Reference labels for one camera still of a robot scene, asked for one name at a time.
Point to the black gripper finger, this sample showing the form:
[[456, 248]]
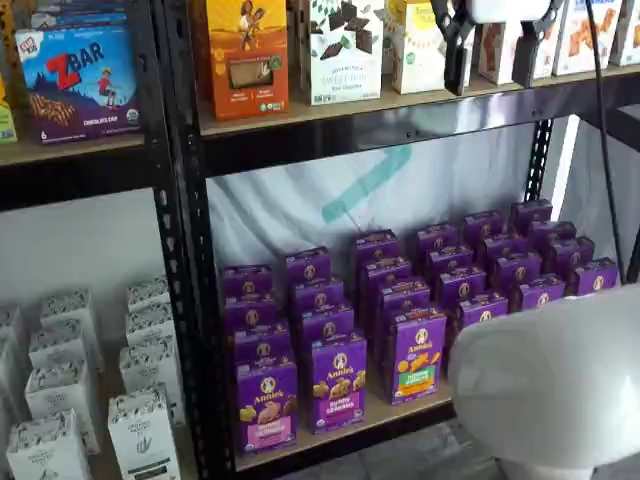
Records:
[[524, 62], [457, 65]]

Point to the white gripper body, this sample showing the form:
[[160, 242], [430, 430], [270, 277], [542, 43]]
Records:
[[500, 10]]

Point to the purple Annie's box pink patch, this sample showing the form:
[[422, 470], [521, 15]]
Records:
[[262, 345], [267, 400], [250, 312], [247, 282]]

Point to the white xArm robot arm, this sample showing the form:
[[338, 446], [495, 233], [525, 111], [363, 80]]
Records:
[[550, 375]]

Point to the cheddar pretzel crackers box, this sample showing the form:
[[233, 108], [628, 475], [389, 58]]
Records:
[[492, 50]]

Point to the Simple Mills almond bars box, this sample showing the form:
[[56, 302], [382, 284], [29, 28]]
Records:
[[415, 50]]

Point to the sea salt pretzel crackers box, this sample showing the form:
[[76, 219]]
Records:
[[575, 45]]

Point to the white cracker box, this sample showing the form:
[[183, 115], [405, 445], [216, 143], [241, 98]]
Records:
[[627, 35]]

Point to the Simple Mills chocolate thins box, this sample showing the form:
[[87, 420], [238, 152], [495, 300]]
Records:
[[345, 70]]

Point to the purple Annie's snack box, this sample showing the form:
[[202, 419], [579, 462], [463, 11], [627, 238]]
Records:
[[531, 212], [572, 255], [595, 280], [552, 231]]

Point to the purple Annie's box brown patch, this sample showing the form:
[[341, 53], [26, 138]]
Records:
[[517, 270], [542, 295], [484, 225], [505, 245]]

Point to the purple Annie's box yellow patch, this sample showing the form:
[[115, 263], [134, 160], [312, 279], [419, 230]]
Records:
[[450, 257], [437, 237], [462, 285], [482, 310]]

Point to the black metal shelf rack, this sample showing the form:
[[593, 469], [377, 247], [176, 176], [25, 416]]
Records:
[[75, 180], [300, 150]]

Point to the purple Annie's box green patch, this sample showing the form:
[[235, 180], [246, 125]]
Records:
[[376, 245], [405, 297], [419, 357], [387, 272]]

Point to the orange Revival snack box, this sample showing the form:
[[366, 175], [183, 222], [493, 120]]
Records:
[[247, 60]]

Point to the purple Annie's box violet patch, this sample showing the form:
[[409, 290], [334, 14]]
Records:
[[307, 267], [339, 380], [327, 322], [318, 295]]

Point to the white patterned carton box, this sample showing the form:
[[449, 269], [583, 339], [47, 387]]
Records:
[[9, 320], [45, 450], [147, 295], [150, 370], [67, 305], [142, 440], [57, 395], [55, 345], [147, 325], [7, 385]]

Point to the yellow Bobo's snack box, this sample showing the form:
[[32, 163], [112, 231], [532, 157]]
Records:
[[6, 125]]

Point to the white tarp with teal logo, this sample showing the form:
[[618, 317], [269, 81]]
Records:
[[300, 210]]

